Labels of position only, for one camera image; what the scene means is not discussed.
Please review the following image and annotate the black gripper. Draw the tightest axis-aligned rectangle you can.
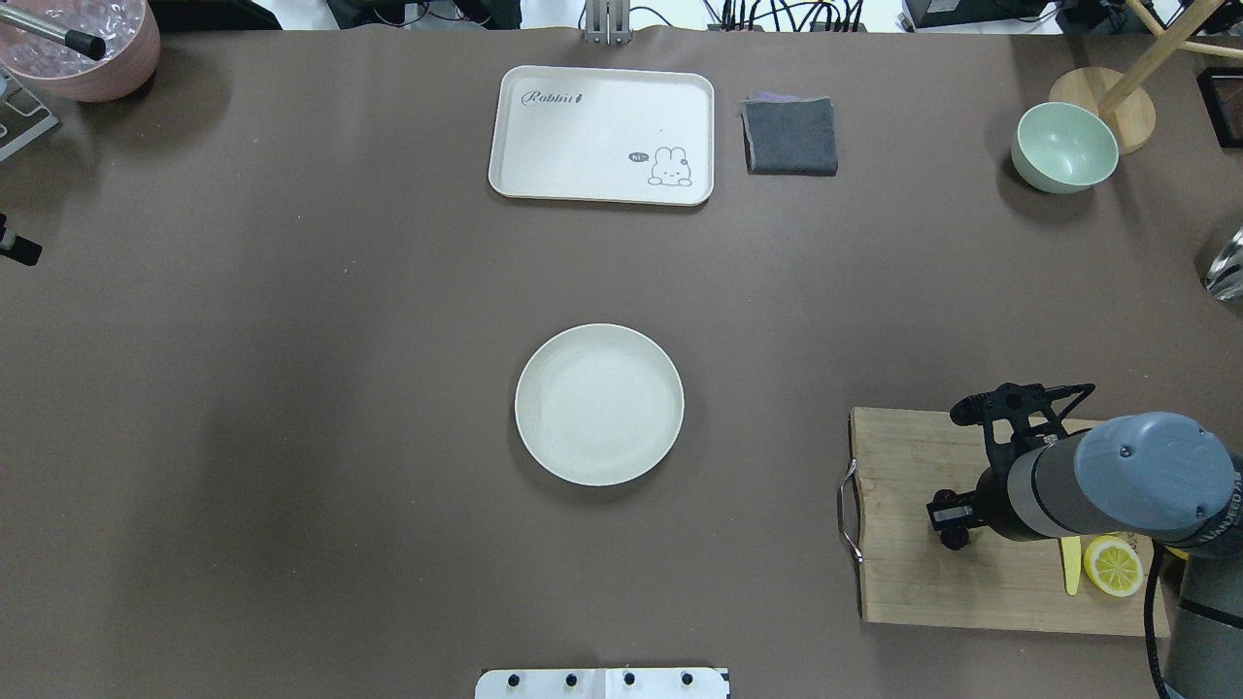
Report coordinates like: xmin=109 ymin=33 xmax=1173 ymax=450
xmin=926 ymin=383 xmax=1096 ymax=551

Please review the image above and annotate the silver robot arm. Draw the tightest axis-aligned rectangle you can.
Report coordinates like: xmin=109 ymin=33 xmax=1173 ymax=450
xmin=926 ymin=383 xmax=1242 ymax=698

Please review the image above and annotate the dark square tray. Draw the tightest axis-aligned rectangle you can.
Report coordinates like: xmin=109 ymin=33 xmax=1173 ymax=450
xmin=1195 ymin=67 xmax=1242 ymax=150

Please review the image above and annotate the cream rabbit serving tray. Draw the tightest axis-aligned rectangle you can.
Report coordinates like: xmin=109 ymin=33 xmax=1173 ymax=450
xmin=487 ymin=65 xmax=716 ymax=206

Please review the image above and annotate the bamboo cutting board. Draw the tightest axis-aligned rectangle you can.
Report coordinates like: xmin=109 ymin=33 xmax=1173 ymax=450
xmin=851 ymin=407 xmax=1144 ymax=637

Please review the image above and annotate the lemon slice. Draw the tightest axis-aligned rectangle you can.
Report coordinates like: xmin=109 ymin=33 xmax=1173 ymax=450
xmin=1081 ymin=534 xmax=1146 ymax=598

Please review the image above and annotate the round cream plate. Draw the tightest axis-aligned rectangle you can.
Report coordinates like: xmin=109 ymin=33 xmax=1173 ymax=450
xmin=512 ymin=323 xmax=687 ymax=488

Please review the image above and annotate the silver metal scoop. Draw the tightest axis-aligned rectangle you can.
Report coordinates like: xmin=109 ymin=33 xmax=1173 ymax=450
xmin=1202 ymin=228 xmax=1243 ymax=302

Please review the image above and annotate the mint green bowl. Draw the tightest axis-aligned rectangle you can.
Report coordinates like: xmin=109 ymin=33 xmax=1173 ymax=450
xmin=1009 ymin=102 xmax=1122 ymax=194

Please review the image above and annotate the grey folded cloth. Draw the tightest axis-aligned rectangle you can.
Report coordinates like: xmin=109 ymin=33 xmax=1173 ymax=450
xmin=741 ymin=93 xmax=840 ymax=177

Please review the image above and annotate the wooden mug tree stand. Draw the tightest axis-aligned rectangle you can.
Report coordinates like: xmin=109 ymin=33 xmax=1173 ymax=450
xmin=1048 ymin=1 xmax=1241 ymax=154

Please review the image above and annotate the pink bowl of ice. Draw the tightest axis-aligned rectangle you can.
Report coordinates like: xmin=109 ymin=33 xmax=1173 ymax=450
xmin=1 ymin=1 xmax=162 ymax=103

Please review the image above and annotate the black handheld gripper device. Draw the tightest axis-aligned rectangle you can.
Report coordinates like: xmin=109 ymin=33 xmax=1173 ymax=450
xmin=0 ymin=214 xmax=44 ymax=267

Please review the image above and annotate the metal scoop black tip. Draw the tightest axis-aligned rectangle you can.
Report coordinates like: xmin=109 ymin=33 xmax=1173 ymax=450
xmin=1 ymin=2 xmax=107 ymax=61

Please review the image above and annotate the white cup rack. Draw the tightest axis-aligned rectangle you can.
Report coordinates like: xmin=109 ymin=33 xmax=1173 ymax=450
xmin=1 ymin=68 xmax=58 ymax=162

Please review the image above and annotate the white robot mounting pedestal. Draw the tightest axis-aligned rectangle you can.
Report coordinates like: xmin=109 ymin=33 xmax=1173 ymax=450
xmin=474 ymin=667 xmax=731 ymax=698

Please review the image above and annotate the aluminium frame post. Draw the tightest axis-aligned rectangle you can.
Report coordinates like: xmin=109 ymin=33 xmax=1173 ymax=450
xmin=583 ymin=0 xmax=633 ymax=46

